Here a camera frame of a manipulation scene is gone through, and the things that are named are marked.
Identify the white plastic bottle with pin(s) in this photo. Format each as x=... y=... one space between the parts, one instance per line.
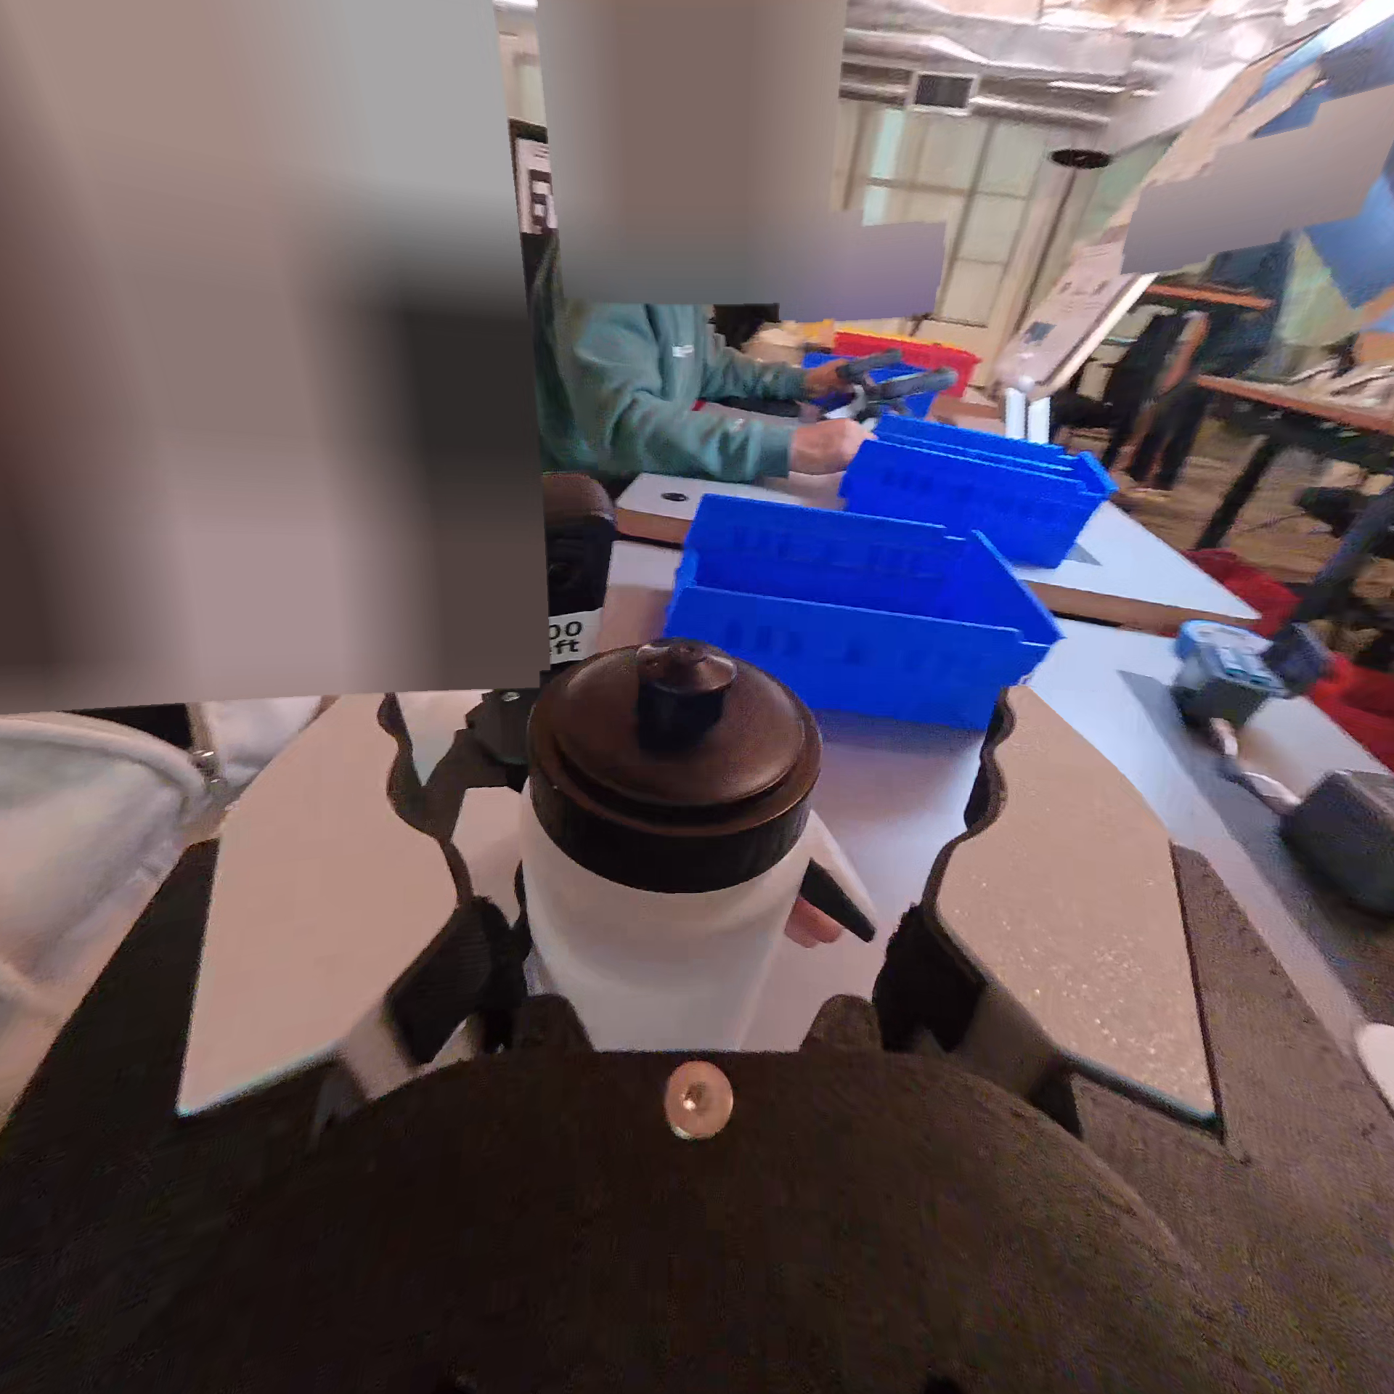
x=654 y=957

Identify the stacked small blue bins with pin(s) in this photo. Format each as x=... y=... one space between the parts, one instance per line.
x=958 y=501

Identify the studio light panel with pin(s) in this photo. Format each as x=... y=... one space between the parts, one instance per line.
x=1366 y=255

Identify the black light stand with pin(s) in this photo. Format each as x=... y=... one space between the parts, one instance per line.
x=1345 y=571

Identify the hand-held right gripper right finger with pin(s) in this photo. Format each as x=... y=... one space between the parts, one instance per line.
x=1068 y=926

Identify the black bottle lid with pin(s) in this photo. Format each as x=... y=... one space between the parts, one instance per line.
x=676 y=783

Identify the wooden office table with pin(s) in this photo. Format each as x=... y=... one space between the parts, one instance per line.
x=1285 y=397

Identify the red plastic bin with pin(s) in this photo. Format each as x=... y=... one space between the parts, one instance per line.
x=936 y=353

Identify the black round standing table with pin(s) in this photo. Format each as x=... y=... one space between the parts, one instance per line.
x=1081 y=158

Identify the small blue grey device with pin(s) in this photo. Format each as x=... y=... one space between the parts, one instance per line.
x=1225 y=669

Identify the white plastic stand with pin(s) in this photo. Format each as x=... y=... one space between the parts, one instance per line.
x=1026 y=408

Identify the blue plastic bin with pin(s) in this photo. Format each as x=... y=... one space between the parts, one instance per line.
x=850 y=654

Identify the grey slanted panel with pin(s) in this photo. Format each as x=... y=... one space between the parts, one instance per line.
x=1073 y=310

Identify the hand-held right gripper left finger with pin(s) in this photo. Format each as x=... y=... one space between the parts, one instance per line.
x=316 y=926

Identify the metal zipper pull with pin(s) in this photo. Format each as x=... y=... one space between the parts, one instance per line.
x=206 y=775

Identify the grey charging case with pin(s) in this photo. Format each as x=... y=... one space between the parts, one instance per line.
x=1345 y=838

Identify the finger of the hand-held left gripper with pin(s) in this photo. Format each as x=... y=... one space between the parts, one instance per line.
x=844 y=903
x=487 y=843

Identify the person's white hoodie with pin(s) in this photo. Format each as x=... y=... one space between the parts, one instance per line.
x=65 y=871

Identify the small blue bin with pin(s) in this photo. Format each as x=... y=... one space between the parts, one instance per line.
x=822 y=365

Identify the red mesh basket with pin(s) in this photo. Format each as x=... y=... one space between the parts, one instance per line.
x=1242 y=577

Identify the person's left forearm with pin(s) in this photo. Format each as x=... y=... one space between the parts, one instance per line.
x=273 y=723

